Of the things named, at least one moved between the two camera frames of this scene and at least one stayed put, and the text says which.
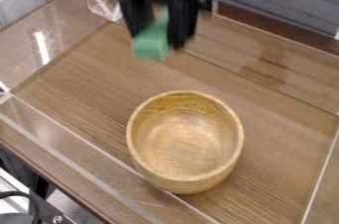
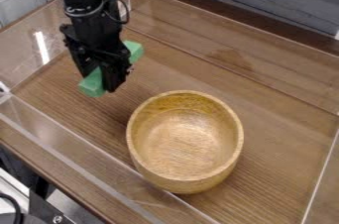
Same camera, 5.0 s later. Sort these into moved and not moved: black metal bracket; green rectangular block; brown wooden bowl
Moved: green rectangular block
Not moved: black metal bracket; brown wooden bowl
